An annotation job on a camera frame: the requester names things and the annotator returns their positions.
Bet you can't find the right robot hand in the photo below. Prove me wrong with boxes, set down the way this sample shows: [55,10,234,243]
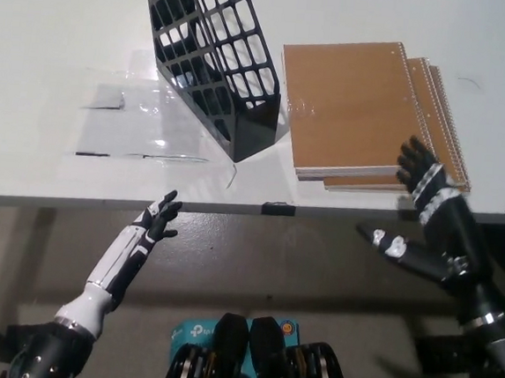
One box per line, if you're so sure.
[349,130,505,331]

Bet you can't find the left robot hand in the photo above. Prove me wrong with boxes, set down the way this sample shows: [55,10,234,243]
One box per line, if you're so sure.
[82,182,186,315]

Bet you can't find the brown spiral notebook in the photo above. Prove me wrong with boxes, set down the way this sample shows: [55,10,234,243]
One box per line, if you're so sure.
[270,31,412,190]
[323,48,484,204]

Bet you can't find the black lattice book holder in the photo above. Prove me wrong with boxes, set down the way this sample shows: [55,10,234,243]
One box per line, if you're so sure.
[127,0,293,167]

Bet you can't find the teal cardboard router box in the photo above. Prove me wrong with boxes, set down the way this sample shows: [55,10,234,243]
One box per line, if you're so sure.
[169,308,303,375]

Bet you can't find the black robot legs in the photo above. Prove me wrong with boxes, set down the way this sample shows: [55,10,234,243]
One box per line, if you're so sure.
[160,307,361,378]

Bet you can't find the clear plastic film sheet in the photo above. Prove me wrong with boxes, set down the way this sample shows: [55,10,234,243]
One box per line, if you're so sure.
[63,42,223,168]

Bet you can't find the small black edge clip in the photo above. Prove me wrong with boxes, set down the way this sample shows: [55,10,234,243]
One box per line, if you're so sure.
[262,201,299,218]

